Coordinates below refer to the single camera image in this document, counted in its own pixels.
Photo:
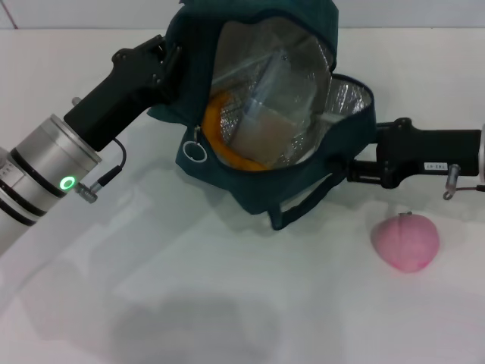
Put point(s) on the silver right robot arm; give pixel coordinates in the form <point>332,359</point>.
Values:
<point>482,151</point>

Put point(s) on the dark teal zipper lunch bag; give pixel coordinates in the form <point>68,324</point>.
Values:
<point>178,76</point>

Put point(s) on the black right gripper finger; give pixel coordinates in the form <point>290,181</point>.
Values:
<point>382,125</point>
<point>356,171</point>

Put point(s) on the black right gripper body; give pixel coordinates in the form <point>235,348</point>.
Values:
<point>428,151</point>

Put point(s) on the yellow banana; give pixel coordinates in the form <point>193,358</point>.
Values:
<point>210,125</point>

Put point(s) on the clear plastic box blue lid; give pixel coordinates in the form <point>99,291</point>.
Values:
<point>273,132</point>

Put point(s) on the pink peach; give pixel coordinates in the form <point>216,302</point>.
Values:
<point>405,244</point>

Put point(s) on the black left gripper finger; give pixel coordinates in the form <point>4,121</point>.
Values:
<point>160,47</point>
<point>172,79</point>

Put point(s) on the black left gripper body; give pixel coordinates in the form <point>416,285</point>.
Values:
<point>121,91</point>

